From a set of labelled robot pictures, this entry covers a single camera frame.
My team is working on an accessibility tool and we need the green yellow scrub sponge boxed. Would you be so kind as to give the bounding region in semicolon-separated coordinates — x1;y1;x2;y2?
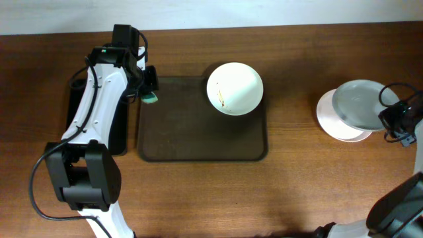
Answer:
140;92;158;104

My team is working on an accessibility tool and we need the white plate bottom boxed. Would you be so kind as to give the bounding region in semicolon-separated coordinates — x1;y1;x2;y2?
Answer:
332;79;387;132

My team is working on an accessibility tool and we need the white plate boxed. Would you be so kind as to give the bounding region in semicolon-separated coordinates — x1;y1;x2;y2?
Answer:
316;89;371;143
206;62;264;116
332;79;387;132

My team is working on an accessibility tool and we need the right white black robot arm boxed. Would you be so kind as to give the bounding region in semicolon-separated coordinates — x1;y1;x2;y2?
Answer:
311;95;422;238

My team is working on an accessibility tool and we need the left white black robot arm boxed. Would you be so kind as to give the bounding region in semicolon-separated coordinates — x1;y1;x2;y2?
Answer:
41;44;158;237

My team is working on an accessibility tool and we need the brown clear plastic tray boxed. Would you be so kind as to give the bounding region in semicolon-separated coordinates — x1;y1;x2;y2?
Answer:
137;77;268;162

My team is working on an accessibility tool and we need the black plastic tray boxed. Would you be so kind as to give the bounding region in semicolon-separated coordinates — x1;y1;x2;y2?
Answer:
61;78;128;156

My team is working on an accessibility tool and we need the white plate top dirty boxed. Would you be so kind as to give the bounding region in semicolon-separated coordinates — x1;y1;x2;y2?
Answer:
206;62;264;116

